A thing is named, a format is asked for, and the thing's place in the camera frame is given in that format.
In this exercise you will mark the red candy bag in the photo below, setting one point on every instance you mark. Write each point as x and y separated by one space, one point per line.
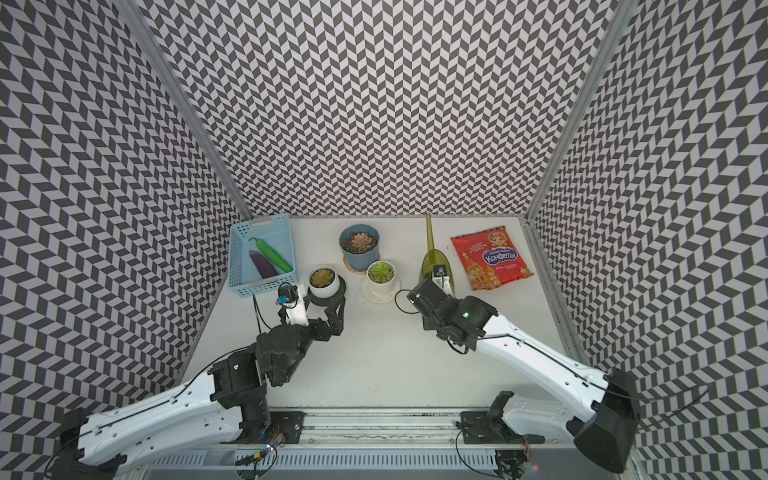
490 259

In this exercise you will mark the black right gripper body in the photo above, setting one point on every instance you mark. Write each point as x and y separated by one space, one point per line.
430 325

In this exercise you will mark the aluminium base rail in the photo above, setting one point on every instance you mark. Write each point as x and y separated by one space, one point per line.
379 444

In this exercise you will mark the blue-grey plant pot pink succulent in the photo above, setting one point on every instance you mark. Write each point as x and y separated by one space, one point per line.
360 244

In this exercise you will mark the light blue plastic basket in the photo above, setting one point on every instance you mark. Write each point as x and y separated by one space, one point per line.
243 278

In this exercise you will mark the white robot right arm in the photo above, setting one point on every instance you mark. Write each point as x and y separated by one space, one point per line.
599 412

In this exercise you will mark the cork coaster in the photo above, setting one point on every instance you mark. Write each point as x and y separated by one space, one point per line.
350 268

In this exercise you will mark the green toy cucumber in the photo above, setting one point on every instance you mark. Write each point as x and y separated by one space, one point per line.
271 254

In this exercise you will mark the dark round saucer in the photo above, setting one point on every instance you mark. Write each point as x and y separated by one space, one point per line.
327 297

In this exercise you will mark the purple toy eggplant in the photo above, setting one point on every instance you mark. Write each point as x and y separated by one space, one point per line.
263 265

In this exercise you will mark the green transparent watering can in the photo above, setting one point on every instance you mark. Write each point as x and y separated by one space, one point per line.
433 255

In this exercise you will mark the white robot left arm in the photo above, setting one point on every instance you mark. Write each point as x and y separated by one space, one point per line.
226 403

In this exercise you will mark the white pot green succulent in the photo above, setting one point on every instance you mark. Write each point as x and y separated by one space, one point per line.
381 272

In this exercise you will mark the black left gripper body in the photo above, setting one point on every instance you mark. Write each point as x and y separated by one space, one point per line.
314 331

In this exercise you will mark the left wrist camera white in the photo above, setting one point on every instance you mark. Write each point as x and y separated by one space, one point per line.
291 302

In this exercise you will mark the white pot yellow-green succulent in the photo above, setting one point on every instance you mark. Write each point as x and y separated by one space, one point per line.
321 281

